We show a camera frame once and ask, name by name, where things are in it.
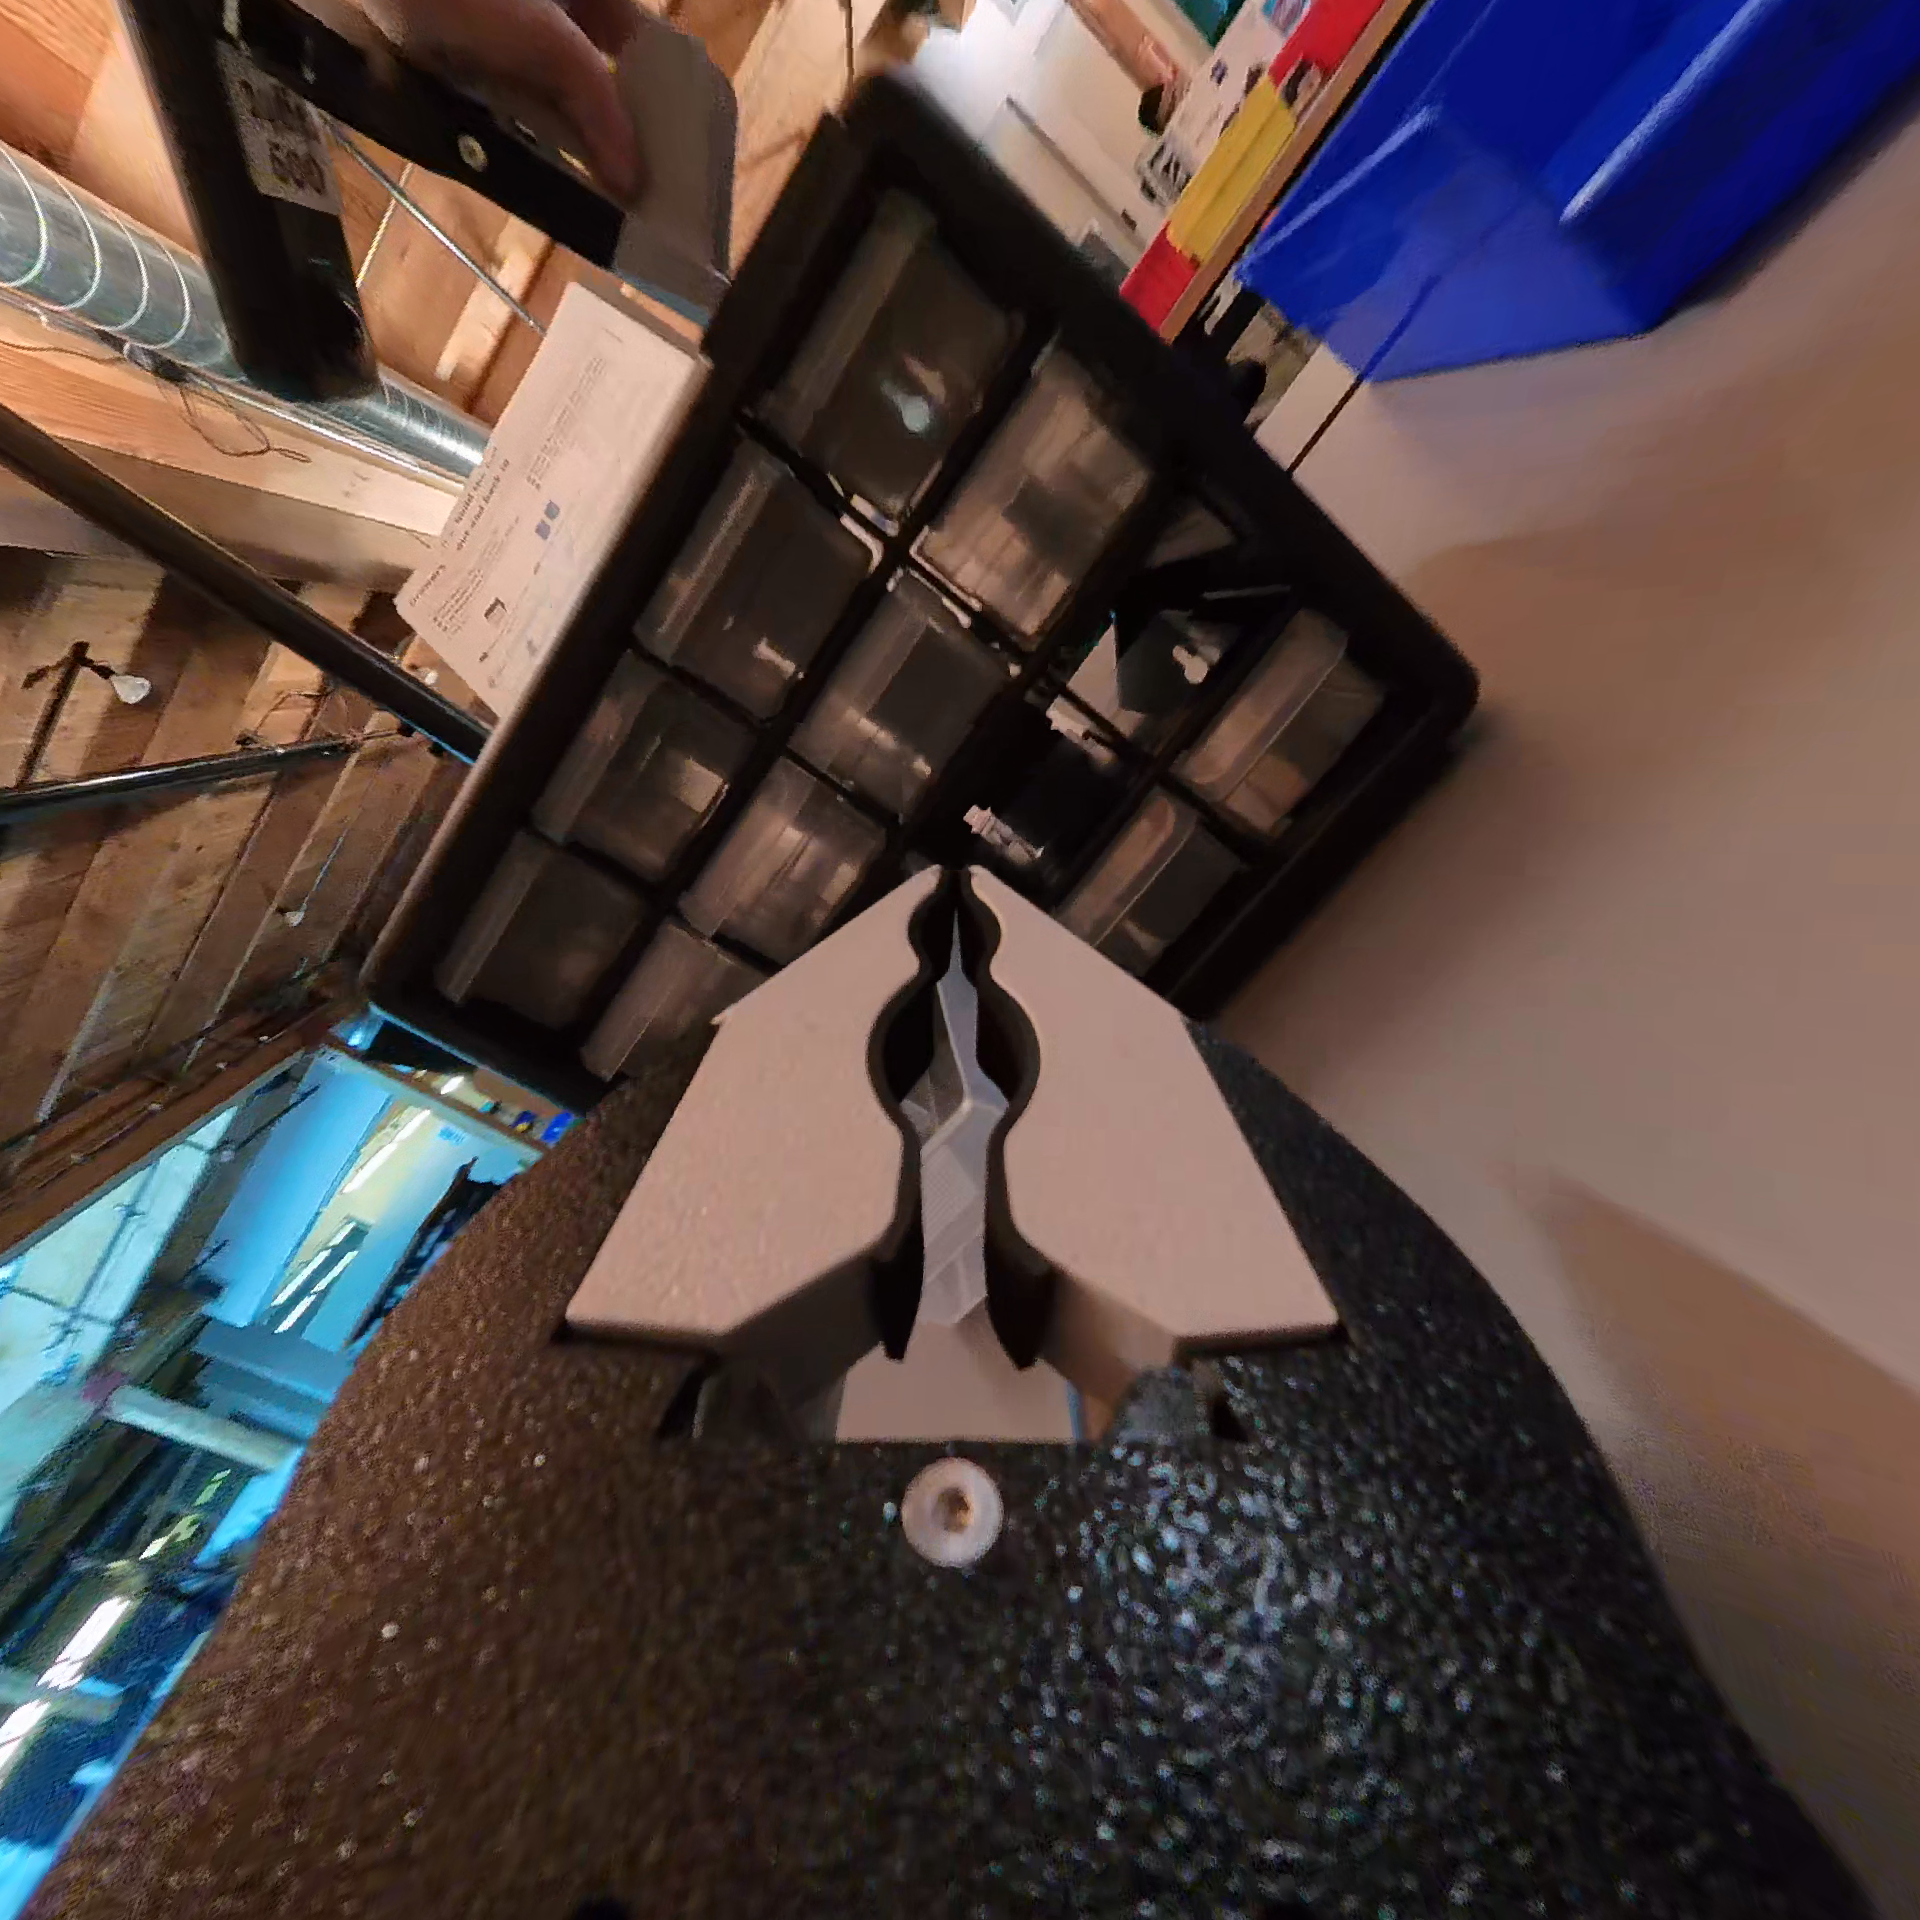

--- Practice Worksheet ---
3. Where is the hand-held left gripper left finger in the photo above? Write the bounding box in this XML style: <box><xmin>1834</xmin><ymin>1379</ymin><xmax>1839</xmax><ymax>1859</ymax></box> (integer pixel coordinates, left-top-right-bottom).
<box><xmin>565</xmin><ymin>862</ymin><xmax>961</xmax><ymax>1438</ymax></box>

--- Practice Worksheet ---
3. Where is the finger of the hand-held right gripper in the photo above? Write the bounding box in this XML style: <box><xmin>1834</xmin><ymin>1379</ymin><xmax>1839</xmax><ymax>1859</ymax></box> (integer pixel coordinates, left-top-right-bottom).
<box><xmin>611</xmin><ymin>22</ymin><xmax>744</xmax><ymax>294</ymax></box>

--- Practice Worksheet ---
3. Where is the clear plastic drawer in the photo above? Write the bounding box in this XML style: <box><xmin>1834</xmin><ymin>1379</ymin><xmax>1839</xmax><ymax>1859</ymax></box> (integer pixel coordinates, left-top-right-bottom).
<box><xmin>894</xmin><ymin>801</ymin><xmax>1059</xmax><ymax>1337</ymax></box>

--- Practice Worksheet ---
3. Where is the person's right hand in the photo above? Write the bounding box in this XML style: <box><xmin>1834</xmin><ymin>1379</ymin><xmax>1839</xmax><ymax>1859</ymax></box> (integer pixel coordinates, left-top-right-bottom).
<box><xmin>351</xmin><ymin>0</ymin><xmax>652</xmax><ymax>204</ymax></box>

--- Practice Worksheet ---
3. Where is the red yellow board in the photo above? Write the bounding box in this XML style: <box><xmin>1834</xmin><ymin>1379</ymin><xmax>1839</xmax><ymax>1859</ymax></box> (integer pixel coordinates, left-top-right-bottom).
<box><xmin>1117</xmin><ymin>0</ymin><xmax>1412</xmax><ymax>337</ymax></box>

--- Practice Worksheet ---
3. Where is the white instruction sheet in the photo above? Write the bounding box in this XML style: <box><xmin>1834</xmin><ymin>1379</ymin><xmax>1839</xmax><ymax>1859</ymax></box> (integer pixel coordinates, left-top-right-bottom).
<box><xmin>396</xmin><ymin>281</ymin><xmax>710</xmax><ymax>723</ymax></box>

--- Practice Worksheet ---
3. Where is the glass window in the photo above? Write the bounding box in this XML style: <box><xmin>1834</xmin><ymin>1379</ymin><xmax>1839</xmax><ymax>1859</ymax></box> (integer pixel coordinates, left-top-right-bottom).
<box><xmin>0</xmin><ymin>1019</ymin><xmax>582</xmax><ymax>1848</ymax></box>

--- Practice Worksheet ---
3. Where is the blue plastic storage bin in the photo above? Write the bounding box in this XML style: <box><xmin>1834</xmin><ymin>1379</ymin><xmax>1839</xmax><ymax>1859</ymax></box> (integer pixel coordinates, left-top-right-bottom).
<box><xmin>1238</xmin><ymin>0</ymin><xmax>1920</xmax><ymax>385</ymax></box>

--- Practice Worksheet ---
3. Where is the array of translucent drawers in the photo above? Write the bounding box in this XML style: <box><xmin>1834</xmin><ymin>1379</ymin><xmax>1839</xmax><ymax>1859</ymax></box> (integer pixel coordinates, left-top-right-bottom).
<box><xmin>437</xmin><ymin>184</ymin><xmax>1387</xmax><ymax>1081</ymax></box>

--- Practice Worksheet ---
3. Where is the black drawer organizer cabinet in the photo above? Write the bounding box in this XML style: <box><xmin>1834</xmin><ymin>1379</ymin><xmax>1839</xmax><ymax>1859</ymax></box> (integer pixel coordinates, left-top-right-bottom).
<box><xmin>357</xmin><ymin>77</ymin><xmax>1483</xmax><ymax>1115</ymax></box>

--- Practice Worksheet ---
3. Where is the silver ventilation duct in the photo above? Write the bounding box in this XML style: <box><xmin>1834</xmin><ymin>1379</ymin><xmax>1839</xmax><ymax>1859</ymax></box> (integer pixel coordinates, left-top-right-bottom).
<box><xmin>0</xmin><ymin>143</ymin><xmax>497</xmax><ymax>478</ymax></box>

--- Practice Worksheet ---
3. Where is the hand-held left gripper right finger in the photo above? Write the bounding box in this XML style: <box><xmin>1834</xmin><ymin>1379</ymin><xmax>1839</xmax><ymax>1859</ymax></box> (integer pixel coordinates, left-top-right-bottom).
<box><xmin>954</xmin><ymin>862</ymin><xmax>1345</xmax><ymax>1438</ymax></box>

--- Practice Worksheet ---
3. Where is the black metal pole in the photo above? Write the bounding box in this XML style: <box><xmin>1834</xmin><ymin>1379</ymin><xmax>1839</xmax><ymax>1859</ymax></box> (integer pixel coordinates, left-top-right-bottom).
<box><xmin>0</xmin><ymin>405</ymin><xmax>497</xmax><ymax>758</ymax></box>

